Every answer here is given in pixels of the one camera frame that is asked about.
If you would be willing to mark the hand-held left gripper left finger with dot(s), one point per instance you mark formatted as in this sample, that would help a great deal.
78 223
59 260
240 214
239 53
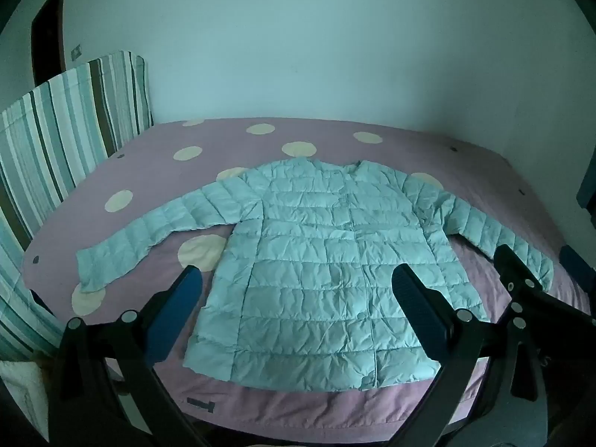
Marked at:
174 312

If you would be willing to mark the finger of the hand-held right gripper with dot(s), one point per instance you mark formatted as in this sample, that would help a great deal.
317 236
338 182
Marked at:
512 267

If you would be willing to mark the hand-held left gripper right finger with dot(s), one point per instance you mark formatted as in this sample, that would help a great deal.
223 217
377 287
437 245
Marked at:
421 319

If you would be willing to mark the light blue quilted jacket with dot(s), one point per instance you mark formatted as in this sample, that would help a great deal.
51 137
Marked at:
326 265

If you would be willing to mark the dark furniture edge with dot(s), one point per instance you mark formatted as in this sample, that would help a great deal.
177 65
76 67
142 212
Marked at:
587 181

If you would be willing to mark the pink polka-dot bed sheet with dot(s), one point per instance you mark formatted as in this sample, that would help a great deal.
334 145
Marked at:
149 158

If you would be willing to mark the white fluffy cloth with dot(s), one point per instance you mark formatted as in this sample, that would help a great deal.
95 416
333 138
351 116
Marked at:
23 391

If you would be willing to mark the striped headboard cushion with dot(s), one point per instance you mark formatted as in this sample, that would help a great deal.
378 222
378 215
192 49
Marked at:
60 125

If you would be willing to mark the dark wooden door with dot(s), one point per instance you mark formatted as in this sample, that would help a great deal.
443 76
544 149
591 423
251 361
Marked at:
46 32

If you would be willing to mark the wall switch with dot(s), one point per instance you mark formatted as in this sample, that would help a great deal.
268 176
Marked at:
76 51

